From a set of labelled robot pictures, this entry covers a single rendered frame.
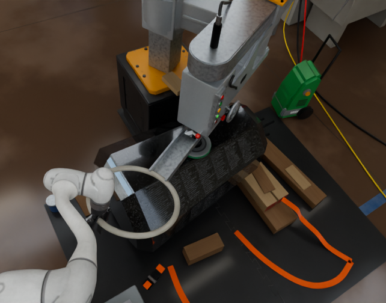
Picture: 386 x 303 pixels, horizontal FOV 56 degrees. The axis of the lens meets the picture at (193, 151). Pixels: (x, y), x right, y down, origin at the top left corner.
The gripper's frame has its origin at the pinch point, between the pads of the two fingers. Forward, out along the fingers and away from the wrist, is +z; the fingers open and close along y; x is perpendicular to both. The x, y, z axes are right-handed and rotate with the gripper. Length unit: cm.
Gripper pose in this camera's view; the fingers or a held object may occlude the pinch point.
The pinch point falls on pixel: (95, 230)
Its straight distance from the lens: 189.4
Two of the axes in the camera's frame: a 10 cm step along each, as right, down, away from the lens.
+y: 6.7, -3.3, 6.7
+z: -2.6, 7.4, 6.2
